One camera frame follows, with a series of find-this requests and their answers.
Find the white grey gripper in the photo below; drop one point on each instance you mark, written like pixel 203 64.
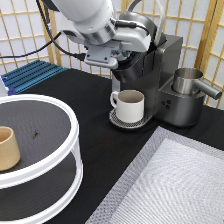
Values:
pixel 125 40

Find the grey pod coffee machine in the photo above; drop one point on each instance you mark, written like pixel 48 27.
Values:
pixel 152 74

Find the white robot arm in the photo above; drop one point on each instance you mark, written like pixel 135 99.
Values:
pixel 95 24

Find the white ceramic mug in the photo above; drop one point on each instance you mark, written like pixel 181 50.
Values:
pixel 128 105

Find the steel milk frother jug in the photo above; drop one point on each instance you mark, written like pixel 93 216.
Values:
pixel 188 81

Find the wooden shoji screen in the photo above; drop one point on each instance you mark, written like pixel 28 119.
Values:
pixel 26 25

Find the blue ribbed mat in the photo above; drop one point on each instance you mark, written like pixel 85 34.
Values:
pixel 29 75

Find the grey woven placemat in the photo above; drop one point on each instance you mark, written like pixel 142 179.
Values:
pixel 172 180

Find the tan ceramic cup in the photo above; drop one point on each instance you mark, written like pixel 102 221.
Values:
pixel 9 150

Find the white two-tier round shelf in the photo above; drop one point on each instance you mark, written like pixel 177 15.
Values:
pixel 50 170

